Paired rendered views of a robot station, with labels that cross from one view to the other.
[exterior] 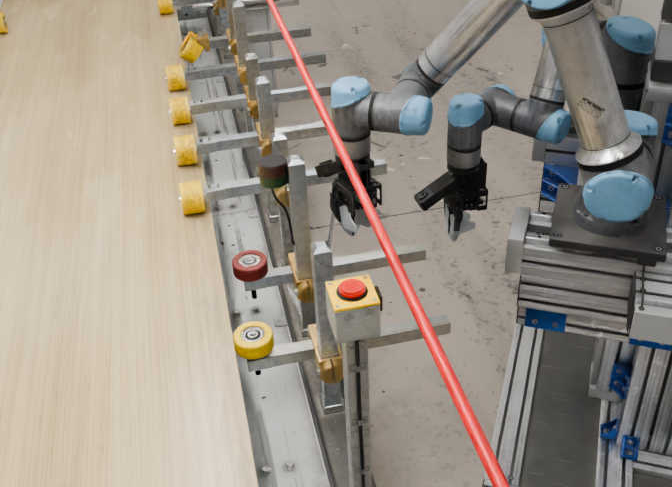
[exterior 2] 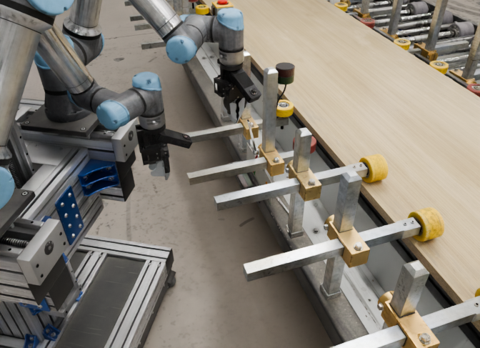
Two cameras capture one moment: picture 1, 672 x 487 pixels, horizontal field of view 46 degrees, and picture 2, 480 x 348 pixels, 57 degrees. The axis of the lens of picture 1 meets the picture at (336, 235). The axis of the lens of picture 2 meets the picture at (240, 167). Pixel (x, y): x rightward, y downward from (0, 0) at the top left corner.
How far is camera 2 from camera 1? 267 cm
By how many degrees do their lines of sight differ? 107
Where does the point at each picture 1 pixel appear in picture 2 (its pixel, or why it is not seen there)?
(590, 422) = (82, 310)
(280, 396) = (278, 178)
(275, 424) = not seen: hidden behind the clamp
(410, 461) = (209, 337)
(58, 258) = (435, 138)
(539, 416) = (116, 313)
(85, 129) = not seen: outside the picture
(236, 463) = not seen: hidden behind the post
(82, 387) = (351, 86)
